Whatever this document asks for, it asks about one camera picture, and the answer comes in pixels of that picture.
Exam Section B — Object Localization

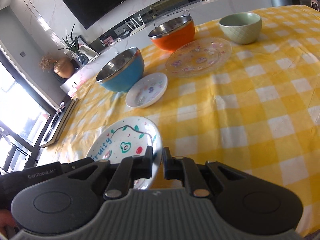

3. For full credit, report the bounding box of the black power cable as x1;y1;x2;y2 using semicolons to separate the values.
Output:
150;8;193;23

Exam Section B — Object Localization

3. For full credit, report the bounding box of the green ceramic bowl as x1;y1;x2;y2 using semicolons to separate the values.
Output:
219;12;262;44

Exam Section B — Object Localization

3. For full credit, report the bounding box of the small white sticker plate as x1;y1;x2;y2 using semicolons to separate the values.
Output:
125;73;168;108

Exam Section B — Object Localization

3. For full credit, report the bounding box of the green plant in blue vase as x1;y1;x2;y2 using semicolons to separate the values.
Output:
59;24;89;66

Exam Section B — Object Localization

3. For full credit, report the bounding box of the black notebook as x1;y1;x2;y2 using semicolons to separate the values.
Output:
40;99;79;148

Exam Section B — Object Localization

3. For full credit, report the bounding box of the left hand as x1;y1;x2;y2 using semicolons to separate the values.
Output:
0;209;17;237

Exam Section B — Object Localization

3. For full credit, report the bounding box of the clear glass patterned plate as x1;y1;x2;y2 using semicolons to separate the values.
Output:
165;37;232;77

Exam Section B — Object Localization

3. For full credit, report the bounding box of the gold acorn vase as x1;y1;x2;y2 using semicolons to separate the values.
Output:
54;57;75;79

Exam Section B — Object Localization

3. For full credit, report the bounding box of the white wifi router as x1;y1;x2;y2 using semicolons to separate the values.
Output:
125;14;146;36

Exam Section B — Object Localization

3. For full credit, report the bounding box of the black pen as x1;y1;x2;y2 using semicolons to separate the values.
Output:
43;110;63;142

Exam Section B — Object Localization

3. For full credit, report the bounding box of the blue steel bowl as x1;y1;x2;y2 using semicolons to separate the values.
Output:
96;47;145;92

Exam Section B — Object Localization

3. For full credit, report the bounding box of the orange steel bowl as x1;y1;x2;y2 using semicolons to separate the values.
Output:
148;15;195;52

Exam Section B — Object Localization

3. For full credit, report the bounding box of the white fruity painted plate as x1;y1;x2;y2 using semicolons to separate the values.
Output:
87;116;163;190

